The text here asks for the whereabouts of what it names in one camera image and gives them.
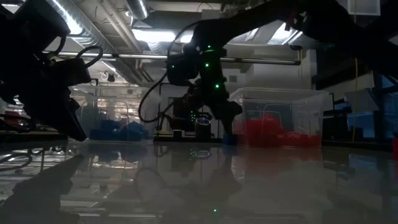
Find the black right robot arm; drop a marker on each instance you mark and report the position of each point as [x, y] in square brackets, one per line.
[311, 18]

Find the black metal gantry frame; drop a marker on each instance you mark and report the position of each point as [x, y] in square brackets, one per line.
[161, 93]

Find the grey tilted panel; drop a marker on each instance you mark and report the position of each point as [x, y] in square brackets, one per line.
[362, 101]

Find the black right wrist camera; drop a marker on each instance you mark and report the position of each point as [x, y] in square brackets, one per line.
[182, 70]

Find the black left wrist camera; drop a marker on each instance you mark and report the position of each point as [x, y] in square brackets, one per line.
[71, 73]

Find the long ceiling pipe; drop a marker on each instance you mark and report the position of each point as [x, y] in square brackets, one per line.
[264, 60]

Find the silver ceiling duct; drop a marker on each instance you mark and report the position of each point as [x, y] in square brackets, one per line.
[138, 7]

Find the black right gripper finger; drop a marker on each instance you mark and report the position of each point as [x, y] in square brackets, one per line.
[228, 115]

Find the ceiling light panel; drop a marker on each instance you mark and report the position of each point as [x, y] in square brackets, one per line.
[154, 35]
[186, 38]

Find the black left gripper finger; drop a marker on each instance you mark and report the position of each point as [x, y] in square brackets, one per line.
[68, 127]

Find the red room object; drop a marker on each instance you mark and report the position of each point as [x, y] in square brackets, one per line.
[12, 117]

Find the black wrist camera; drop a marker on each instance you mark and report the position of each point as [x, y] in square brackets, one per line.
[71, 73]
[182, 70]

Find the clear plastic bin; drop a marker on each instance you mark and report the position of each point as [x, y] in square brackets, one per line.
[136, 99]
[295, 102]

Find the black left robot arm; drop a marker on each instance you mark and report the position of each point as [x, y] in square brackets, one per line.
[37, 18]

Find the red toy block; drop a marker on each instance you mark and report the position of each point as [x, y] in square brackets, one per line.
[265, 127]
[395, 148]
[300, 140]

